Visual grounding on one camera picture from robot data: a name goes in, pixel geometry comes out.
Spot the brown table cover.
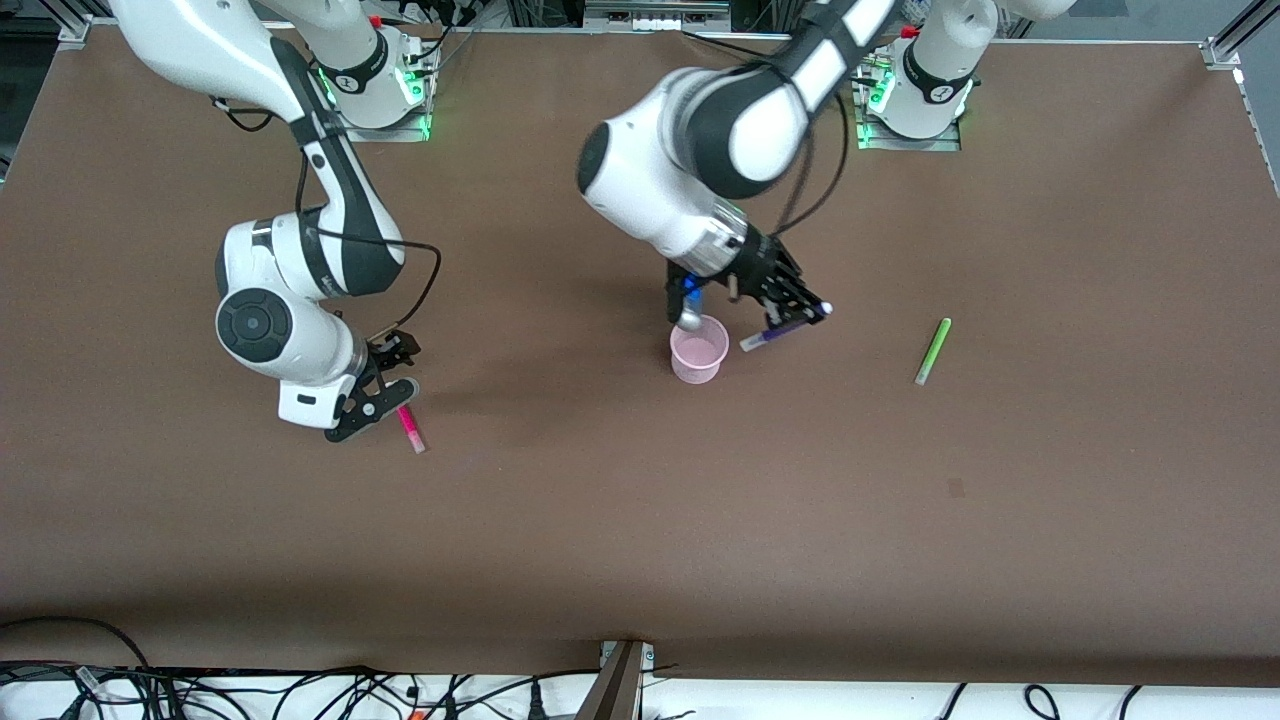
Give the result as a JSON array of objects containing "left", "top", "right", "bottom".
[{"left": 0, "top": 25, "right": 1280, "bottom": 687}]

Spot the green marker pen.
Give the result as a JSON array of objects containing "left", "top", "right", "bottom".
[{"left": 914, "top": 317, "right": 953, "bottom": 387}]

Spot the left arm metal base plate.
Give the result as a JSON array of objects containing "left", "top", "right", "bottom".
[{"left": 854, "top": 50, "right": 963, "bottom": 153}]

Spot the silver power strip box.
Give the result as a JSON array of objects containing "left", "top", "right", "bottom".
[{"left": 583, "top": 0, "right": 732, "bottom": 32}]

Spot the aluminium frame corner profile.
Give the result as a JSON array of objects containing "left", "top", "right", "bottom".
[
  {"left": 1200, "top": 0, "right": 1280, "bottom": 191},
  {"left": 38, "top": 0, "right": 94, "bottom": 49}
]

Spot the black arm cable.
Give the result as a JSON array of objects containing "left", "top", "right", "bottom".
[
  {"left": 208, "top": 92, "right": 443, "bottom": 343},
  {"left": 768, "top": 60, "right": 852, "bottom": 241}
]

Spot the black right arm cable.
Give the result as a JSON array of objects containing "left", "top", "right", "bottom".
[{"left": 208, "top": 92, "right": 443, "bottom": 343}]

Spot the purple marker pen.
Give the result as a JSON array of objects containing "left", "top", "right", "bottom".
[{"left": 740, "top": 303, "right": 834, "bottom": 353}]

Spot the silver metal edge bracket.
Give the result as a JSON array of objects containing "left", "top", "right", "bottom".
[{"left": 600, "top": 640, "right": 657, "bottom": 675}]

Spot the long black tabletop cable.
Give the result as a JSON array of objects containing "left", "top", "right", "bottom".
[{"left": 682, "top": 28, "right": 796, "bottom": 63}]

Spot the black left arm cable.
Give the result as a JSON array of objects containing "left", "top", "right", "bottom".
[{"left": 768, "top": 60, "right": 852, "bottom": 241}]

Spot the thick black arched cable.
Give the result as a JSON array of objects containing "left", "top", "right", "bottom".
[{"left": 0, "top": 616, "right": 151, "bottom": 671}]

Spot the pink plastic cup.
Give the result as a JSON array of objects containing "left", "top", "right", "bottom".
[{"left": 669, "top": 314, "right": 731, "bottom": 385}]

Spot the dark camera stand post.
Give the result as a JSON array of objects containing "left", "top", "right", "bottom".
[{"left": 575, "top": 643, "right": 646, "bottom": 720}]

